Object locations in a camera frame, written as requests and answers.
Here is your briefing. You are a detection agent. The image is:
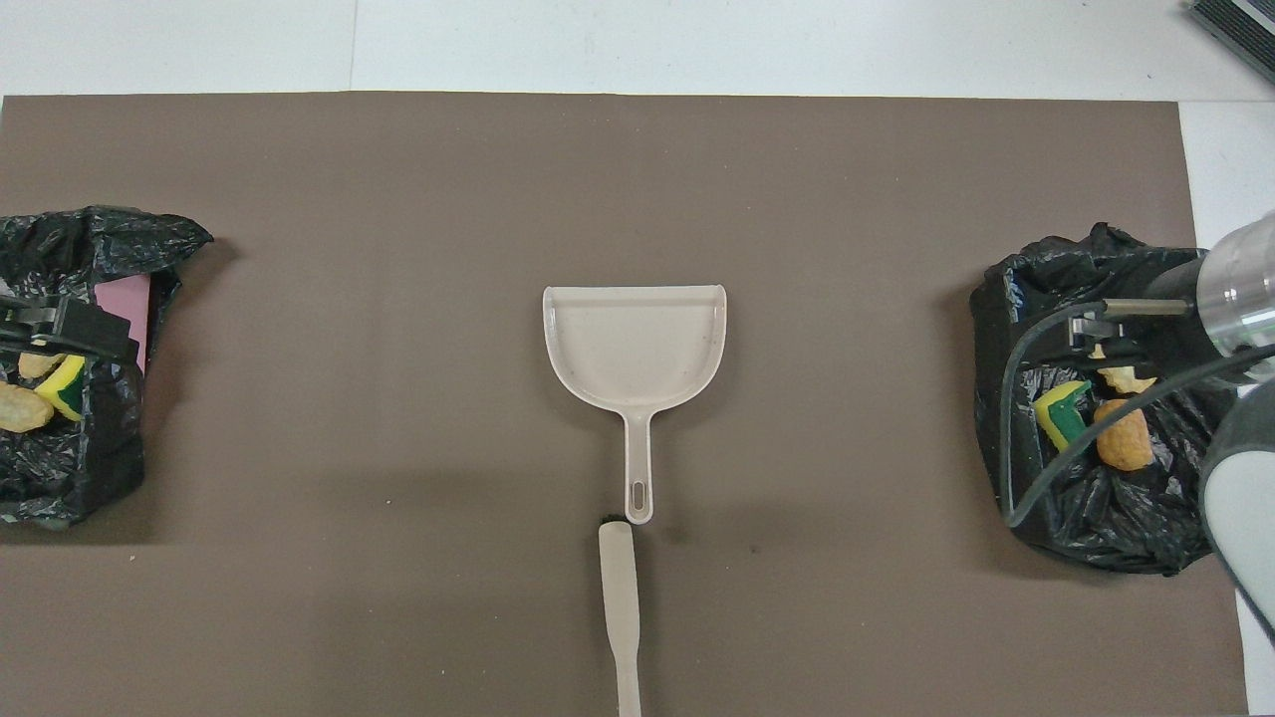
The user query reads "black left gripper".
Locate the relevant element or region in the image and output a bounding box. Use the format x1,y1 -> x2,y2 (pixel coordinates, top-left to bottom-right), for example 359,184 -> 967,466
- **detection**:
0,294 -> 140,362

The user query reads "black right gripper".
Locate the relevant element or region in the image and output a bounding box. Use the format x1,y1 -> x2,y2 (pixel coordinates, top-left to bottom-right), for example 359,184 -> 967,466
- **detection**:
1068,297 -> 1196,350

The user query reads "orange-brown sponge lump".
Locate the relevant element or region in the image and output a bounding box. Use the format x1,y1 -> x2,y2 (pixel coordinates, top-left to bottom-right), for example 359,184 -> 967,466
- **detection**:
1094,398 -> 1154,472

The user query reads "green and yellow sponge piece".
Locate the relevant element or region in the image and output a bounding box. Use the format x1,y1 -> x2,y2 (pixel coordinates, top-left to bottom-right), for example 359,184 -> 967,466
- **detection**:
1033,379 -> 1095,454

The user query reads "beige plastic dustpan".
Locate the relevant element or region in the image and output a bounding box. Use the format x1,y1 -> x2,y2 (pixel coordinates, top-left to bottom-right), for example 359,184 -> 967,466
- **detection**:
542,284 -> 728,526

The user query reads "beige brush with black bristles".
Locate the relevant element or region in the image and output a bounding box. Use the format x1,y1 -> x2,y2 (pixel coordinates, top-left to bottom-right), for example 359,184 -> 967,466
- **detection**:
598,514 -> 643,717

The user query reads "pink bin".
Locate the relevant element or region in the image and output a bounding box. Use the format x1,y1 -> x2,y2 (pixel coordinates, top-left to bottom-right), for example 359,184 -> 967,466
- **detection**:
95,274 -> 152,377

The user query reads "crumpled black trash bag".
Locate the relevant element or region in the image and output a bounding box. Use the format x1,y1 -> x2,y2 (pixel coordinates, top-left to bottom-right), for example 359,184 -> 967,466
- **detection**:
971,221 -> 1261,577
0,205 -> 214,529

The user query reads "dark ridged block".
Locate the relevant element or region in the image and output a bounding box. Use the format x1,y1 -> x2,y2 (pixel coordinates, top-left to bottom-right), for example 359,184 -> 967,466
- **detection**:
1190,0 -> 1275,86

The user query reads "brown table mat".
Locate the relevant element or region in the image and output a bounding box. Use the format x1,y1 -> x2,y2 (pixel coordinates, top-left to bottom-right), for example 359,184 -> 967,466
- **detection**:
0,92 -> 1248,717

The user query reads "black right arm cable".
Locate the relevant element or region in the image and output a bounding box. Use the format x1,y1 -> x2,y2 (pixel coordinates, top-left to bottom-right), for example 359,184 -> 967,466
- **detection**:
1001,299 -> 1275,529

